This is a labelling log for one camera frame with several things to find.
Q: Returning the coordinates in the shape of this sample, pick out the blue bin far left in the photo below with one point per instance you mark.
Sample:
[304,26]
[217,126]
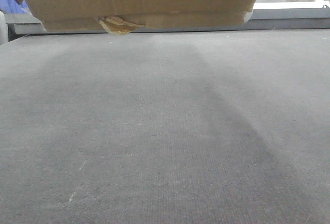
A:
[12,7]

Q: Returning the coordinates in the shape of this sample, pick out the dark blue-grey table mat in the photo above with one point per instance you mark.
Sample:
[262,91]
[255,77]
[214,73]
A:
[219,127]

